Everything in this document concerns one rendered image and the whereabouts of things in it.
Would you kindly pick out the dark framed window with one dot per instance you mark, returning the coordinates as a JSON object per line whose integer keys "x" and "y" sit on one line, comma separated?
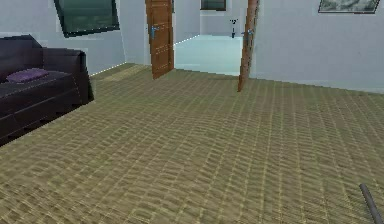
{"x": 87, "y": 16}

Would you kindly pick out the framed wall picture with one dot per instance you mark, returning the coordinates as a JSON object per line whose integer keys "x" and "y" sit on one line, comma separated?
{"x": 348, "y": 5}

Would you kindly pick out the dark purple sofa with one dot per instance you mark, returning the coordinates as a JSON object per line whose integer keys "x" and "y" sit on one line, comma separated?
{"x": 40, "y": 90}

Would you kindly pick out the grey rod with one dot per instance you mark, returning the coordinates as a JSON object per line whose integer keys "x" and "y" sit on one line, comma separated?
{"x": 370, "y": 203}

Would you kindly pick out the purple cushion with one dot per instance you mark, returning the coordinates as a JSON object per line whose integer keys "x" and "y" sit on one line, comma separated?
{"x": 26, "y": 75}

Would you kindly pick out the small dark window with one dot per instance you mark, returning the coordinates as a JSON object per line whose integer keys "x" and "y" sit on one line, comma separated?
{"x": 213, "y": 4}

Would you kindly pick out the brown wooden room door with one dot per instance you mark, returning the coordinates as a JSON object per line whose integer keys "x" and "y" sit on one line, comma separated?
{"x": 161, "y": 40}
{"x": 247, "y": 43}

